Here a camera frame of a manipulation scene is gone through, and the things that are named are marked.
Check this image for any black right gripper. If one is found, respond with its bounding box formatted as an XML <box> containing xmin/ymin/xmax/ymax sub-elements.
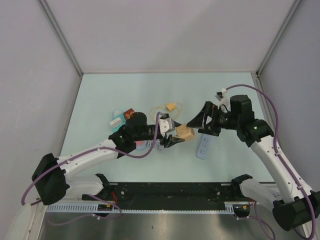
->
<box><xmin>186</xmin><ymin>101</ymin><xmax>240</xmax><ymax>137</ymax></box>

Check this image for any beige cube socket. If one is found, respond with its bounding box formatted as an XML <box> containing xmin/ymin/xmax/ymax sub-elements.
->
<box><xmin>175</xmin><ymin>123</ymin><xmax>196</xmax><ymax>142</ymax></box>

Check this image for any light blue rectangular power strip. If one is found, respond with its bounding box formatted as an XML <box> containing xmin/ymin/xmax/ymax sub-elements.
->
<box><xmin>196</xmin><ymin>134</ymin><xmax>213</xmax><ymax>160</ymax></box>

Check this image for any round light blue power strip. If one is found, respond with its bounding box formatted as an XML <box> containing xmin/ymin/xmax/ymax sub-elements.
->
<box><xmin>134</xmin><ymin>139</ymin><xmax>166</xmax><ymax>153</ymax></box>

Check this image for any pink square plug adapter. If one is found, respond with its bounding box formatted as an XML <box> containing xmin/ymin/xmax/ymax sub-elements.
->
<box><xmin>135</xmin><ymin>141</ymin><xmax>146</xmax><ymax>149</ymax></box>

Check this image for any dark red cube socket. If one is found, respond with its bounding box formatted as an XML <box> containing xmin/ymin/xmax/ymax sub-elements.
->
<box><xmin>123</xmin><ymin>108</ymin><xmax>135</xmax><ymax>121</ymax></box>

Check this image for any teal triangular power strip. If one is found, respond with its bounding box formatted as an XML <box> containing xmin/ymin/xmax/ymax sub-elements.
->
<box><xmin>110</xmin><ymin>109</ymin><xmax>126</xmax><ymax>132</ymax></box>

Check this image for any white square plug adapter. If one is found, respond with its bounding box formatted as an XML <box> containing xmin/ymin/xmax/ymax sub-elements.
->
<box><xmin>109</xmin><ymin>117</ymin><xmax>123</xmax><ymax>129</ymax></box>

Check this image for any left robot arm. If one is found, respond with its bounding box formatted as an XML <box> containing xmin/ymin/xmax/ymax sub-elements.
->
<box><xmin>31</xmin><ymin>112</ymin><xmax>184</xmax><ymax>206</ymax></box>

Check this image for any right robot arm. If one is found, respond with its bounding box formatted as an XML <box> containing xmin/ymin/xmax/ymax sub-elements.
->
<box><xmin>187</xmin><ymin>95</ymin><xmax>320</xmax><ymax>231</ymax></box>

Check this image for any yellow USB charger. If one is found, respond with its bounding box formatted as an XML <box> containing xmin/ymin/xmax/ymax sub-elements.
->
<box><xmin>164</xmin><ymin>102</ymin><xmax>177</xmax><ymax>112</ymax></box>

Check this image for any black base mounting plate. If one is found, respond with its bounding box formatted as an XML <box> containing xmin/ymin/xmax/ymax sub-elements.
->
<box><xmin>96</xmin><ymin>182</ymin><xmax>249</xmax><ymax>211</ymax></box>

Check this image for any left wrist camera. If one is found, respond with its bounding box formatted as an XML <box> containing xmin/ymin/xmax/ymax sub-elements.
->
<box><xmin>158</xmin><ymin>113</ymin><xmax>175</xmax><ymax>137</ymax></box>

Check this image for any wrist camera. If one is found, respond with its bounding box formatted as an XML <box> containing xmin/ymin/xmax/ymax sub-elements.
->
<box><xmin>215</xmin><ymin>88</ymin><xmax>230</xmax><ymax>108</ymax></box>
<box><xmin>158</xmin><ymin>113</ymin><xmax>175</xmax><ymax>137</ymax></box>

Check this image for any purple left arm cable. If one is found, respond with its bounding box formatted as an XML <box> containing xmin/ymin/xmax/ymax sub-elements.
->
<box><xmin>21</xmin><ymin>112</ymin><xmax>161</xmax><ymax>227</ymax></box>

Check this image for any yellow charging cable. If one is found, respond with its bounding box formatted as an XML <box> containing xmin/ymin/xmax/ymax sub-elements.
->
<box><xmin>149</xmin><ymin>102</ymin><xmax>185</xmax><ymax>120</ymax></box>

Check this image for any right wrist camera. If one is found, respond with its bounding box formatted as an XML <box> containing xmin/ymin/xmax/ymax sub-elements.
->
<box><xmin>215</xmin><ymin>88</ymin><xmax>230</xmax><ymax>108</ymax></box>

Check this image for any white slotted cable duct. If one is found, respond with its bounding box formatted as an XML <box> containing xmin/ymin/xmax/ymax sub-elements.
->
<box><xmin>46</xmin><ymin>202</ymin><xmax>251</xmax><ymax>215</ymax></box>

